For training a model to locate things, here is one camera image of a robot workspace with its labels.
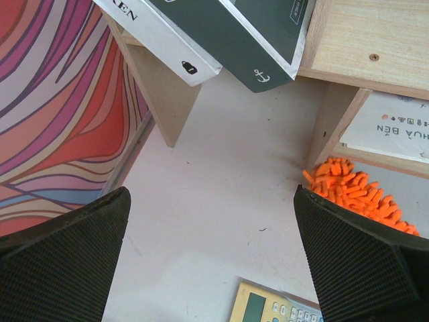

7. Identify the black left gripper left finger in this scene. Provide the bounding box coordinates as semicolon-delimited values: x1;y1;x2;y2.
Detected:
1;186;131;321

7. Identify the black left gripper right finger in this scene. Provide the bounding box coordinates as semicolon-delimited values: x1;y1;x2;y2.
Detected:
294;185;428;321

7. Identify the orange microfiber duster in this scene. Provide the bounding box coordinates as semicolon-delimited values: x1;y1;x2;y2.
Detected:
303;157;420;236

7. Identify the wooden bookshelf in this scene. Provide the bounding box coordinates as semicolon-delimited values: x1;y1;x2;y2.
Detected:
100;1;428;178

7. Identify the yellow calculator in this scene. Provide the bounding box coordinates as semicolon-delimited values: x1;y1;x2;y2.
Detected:
229;281;324;322

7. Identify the white spiral notebook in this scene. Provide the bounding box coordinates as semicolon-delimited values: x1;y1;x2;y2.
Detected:
340;91;429;163

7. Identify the black white magazine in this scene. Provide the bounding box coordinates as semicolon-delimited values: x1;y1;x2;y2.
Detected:
152;0;315;93

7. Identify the white magazine underneath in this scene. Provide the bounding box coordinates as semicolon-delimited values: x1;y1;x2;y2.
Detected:
95;0;223;87

